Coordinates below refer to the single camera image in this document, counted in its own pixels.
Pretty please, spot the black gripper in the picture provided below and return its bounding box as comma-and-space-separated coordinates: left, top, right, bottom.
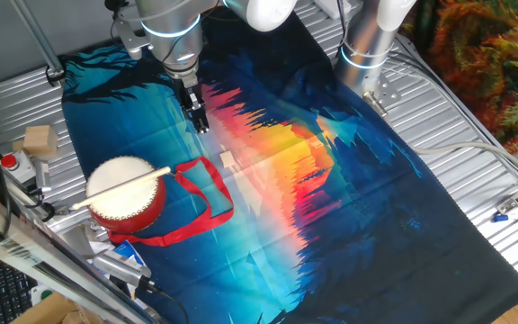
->
177, 74, 211, 136

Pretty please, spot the wooden drumstick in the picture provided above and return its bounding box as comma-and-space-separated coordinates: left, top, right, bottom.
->
70, 166, 173, 212

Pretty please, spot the red drum with white skin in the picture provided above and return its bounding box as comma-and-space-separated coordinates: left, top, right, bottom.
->
85, 155, 168, 235

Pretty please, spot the blue tissue packet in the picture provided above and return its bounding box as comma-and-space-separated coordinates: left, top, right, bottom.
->
112, 238, 147, 266

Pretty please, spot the large wooden block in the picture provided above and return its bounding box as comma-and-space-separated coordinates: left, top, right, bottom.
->
22, 124, 59, 158

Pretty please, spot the grey ribbed device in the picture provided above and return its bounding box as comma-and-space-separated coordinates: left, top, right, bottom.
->
92, 249, 156, 293

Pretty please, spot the grey metal plate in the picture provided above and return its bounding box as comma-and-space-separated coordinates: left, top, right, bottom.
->
67, 223, 103, 260

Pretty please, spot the colourful sunset landscape cloth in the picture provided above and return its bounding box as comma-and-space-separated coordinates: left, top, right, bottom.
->
60, 8, 518, 324

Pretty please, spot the grey metal pole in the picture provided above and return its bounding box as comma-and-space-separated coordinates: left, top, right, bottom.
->
9, 0, 66, 82

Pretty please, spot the grey box with red button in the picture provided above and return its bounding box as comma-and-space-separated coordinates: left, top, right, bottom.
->
0, 149, 39, 185

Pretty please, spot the white box with green button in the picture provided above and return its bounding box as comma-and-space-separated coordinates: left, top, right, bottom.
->
29, 283, 56, 307

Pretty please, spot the cardboard box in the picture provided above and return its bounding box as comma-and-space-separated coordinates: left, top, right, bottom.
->
9, 292, 107, 324

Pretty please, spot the colourful patterned fabric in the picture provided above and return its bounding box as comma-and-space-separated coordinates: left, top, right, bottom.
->
397, 0, 518, 157

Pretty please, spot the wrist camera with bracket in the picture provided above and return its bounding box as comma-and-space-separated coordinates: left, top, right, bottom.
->
104, 0, 152, 62

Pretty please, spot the red drum strap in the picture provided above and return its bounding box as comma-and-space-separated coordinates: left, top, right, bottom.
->
107, 156, 236, 248

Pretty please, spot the black device cable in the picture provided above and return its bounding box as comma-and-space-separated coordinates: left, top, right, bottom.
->
139, 276, 192, 324

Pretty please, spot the black cable connector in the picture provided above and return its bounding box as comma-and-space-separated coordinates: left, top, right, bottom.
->
23, 186, 58, 222

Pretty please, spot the aluminium frame bar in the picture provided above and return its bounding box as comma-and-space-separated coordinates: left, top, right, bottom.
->
0, 179, 161, 324

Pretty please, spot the thick grey cable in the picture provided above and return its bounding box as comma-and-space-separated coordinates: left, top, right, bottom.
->
411, 141, 518, 190

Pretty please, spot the small metal bracket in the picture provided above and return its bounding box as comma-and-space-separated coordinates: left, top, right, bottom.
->
496, 197, 518, 215

